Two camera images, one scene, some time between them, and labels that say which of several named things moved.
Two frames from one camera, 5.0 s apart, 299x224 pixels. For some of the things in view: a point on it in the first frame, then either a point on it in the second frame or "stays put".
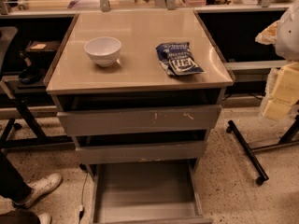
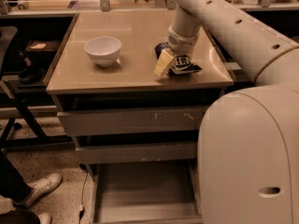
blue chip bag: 177,59 stays put
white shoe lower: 45,218 stays put
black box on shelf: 41,49 stays put
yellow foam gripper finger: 287,85 -> 180,44
